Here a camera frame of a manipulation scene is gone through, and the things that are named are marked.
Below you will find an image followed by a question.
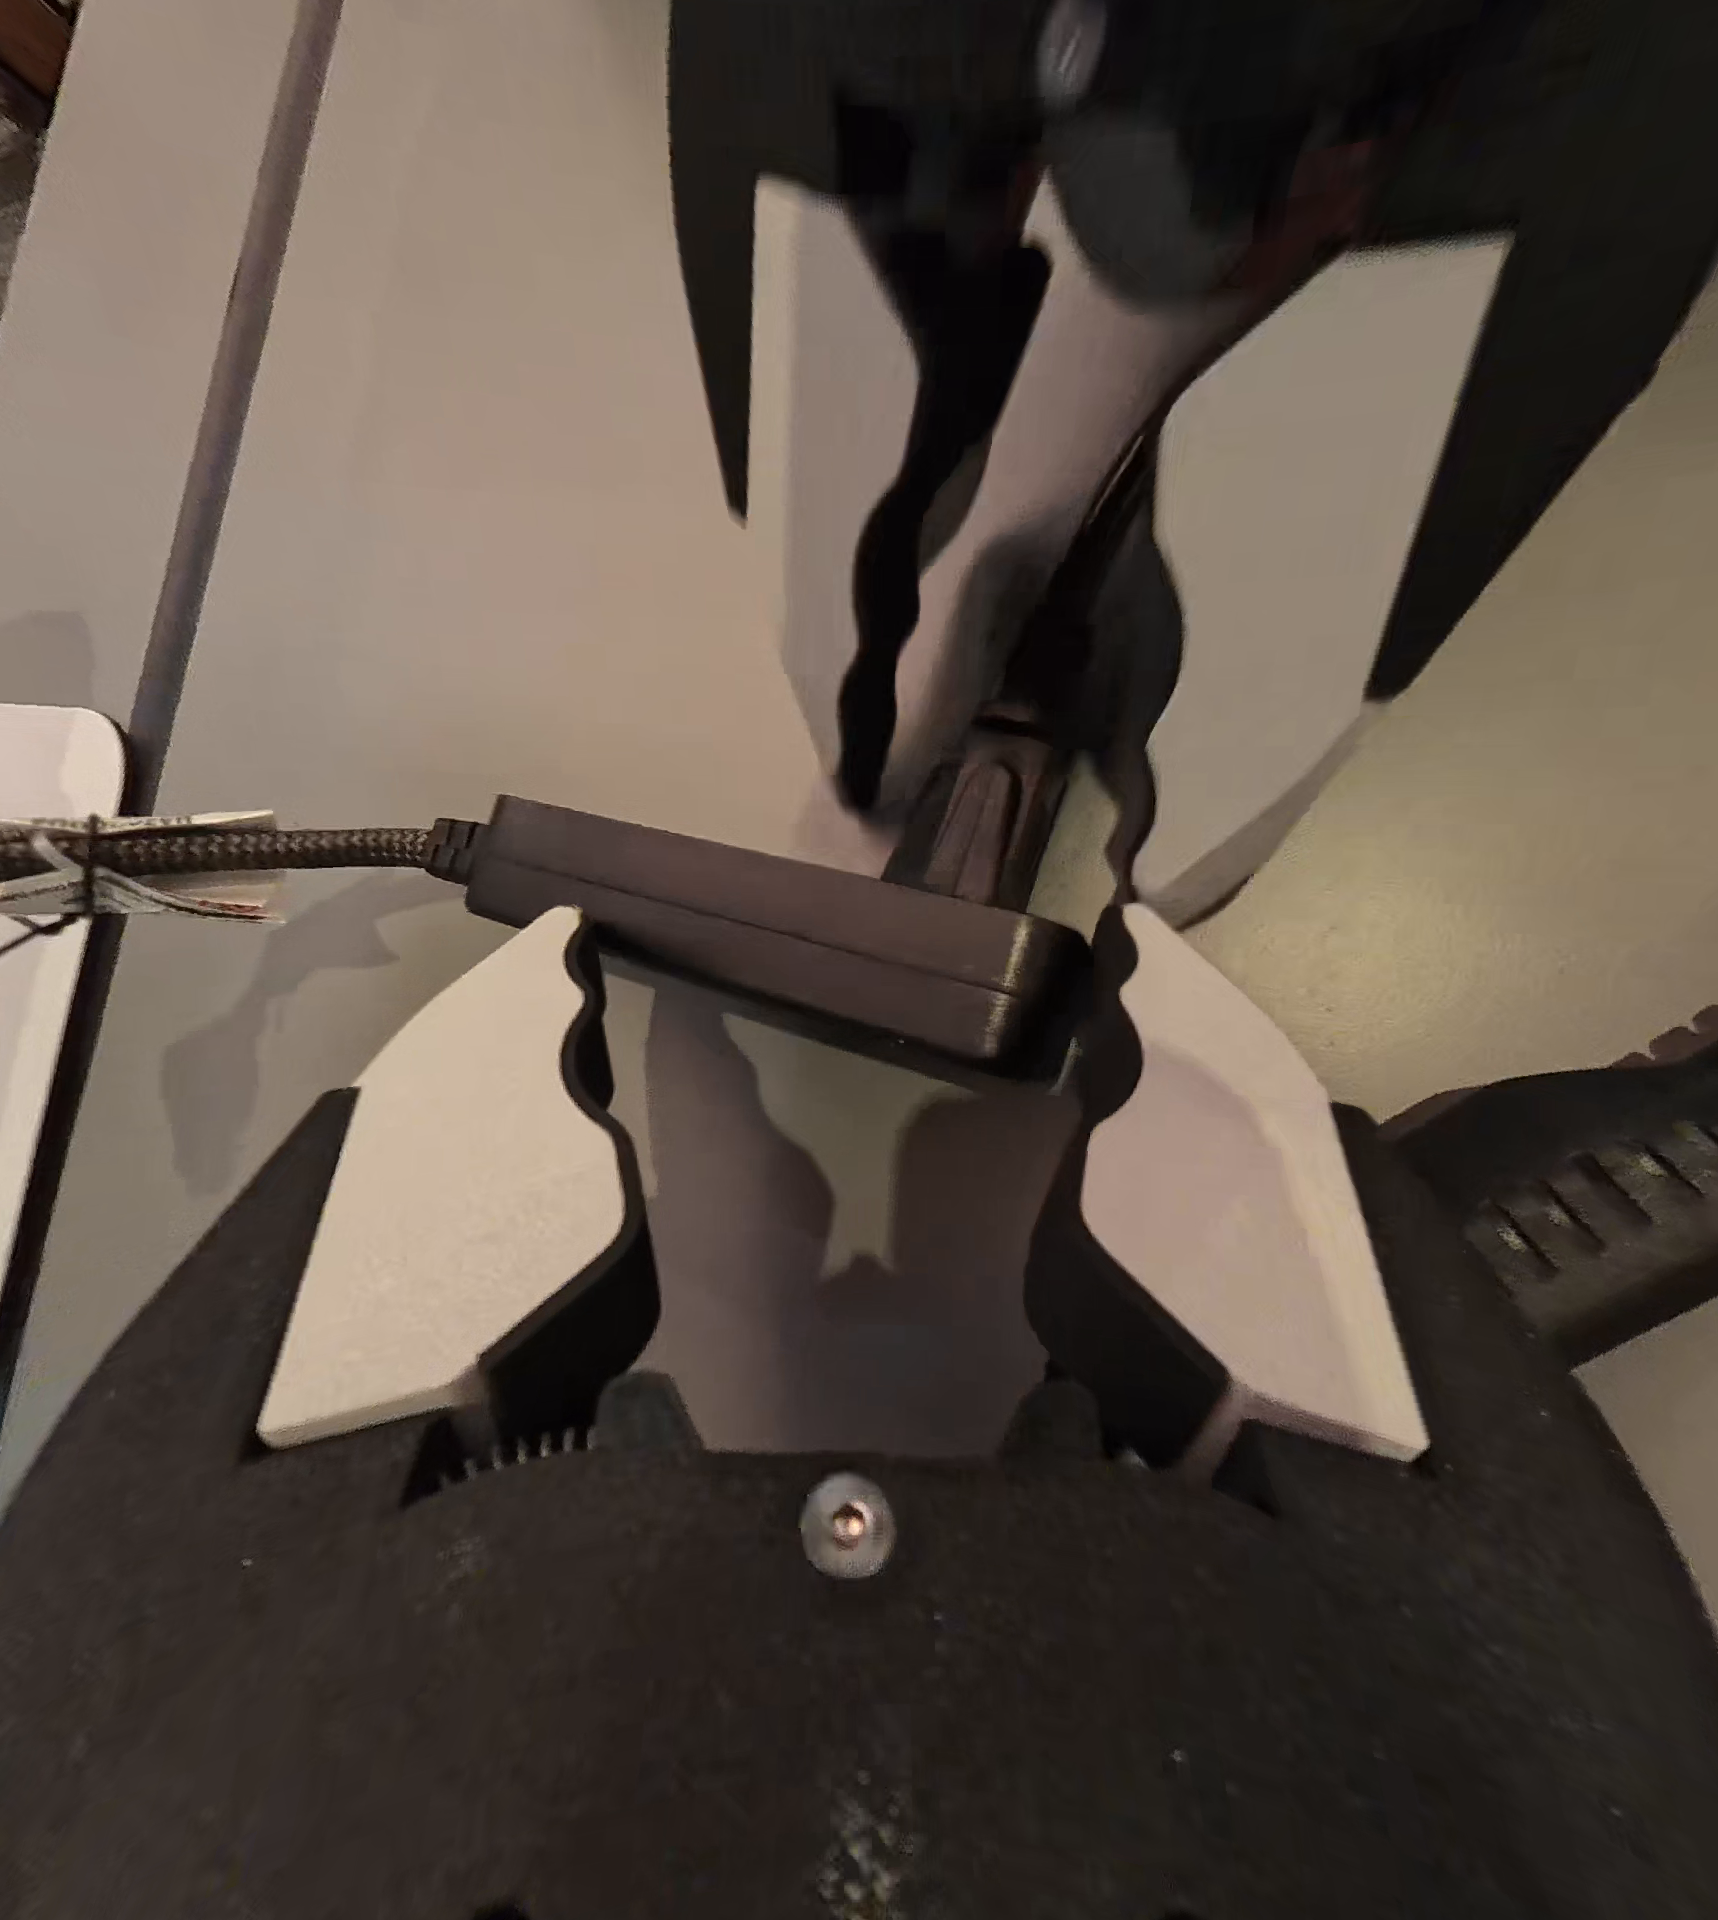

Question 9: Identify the black ribbed power plug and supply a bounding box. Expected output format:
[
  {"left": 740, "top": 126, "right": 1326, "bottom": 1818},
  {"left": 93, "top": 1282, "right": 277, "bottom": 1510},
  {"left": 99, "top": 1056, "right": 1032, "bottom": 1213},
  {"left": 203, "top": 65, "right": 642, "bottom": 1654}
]
[{"left": 1377, "top": 960, "right": 1718, "bottom": 1368}]

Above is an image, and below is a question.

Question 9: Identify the black power strip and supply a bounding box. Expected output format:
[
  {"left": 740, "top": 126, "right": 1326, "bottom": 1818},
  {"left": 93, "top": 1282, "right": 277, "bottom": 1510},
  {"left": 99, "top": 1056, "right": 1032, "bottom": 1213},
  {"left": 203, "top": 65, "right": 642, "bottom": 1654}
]
[{"left": 467, "top": 794, "right": 1099, "bottom": 1086}]

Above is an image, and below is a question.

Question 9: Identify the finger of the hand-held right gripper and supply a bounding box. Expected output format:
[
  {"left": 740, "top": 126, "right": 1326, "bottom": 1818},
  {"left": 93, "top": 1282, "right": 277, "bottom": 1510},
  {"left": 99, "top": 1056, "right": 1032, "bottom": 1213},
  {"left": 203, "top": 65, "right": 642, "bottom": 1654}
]
[
  {"left": 1068, "top": 236, "right": 1519, "bottom": 930},
  {"left": 743, "top": 177, "right": 1057, "bottom": 825}
]

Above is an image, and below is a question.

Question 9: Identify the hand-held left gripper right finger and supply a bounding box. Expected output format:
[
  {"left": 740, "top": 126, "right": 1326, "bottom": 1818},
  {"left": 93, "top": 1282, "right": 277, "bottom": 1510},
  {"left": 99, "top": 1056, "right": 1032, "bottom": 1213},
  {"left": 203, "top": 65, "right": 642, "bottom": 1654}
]
[{"left": 1027, "top": 901, "right": 1435, "bottom": 1477}]

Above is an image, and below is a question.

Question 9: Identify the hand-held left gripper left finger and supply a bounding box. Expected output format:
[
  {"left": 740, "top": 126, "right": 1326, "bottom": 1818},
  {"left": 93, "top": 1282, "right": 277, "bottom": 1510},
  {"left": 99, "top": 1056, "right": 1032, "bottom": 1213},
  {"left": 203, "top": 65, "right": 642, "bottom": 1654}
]
[{"left": 257, "top": 905, "right": 664, "bottom": 1455}]

